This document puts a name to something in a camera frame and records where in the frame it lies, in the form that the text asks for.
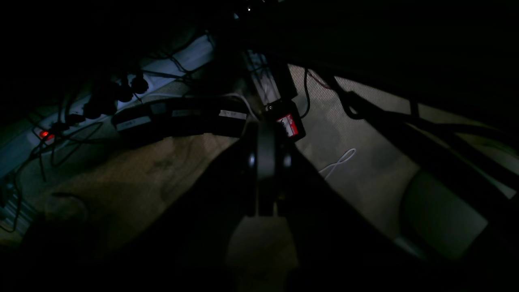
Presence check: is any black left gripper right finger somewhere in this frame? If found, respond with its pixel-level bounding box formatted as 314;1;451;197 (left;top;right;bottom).
278;130;446;292

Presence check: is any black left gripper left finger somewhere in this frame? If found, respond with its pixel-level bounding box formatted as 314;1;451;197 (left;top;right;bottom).
81;122;275;292

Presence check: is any black power adapter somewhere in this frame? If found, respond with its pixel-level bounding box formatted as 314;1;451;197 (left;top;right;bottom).
111;96;250;144

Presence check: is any black box with name sticker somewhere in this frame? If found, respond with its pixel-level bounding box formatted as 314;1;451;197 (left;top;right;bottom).
265;99;306;142

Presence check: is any black power strip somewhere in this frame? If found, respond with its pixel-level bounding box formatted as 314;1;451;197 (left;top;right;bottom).
13;35;214;151

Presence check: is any thin white cable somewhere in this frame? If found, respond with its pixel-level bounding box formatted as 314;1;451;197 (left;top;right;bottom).
318;148;357;181

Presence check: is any thick black cable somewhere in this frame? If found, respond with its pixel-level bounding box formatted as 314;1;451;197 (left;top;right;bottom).
324;73;519;191

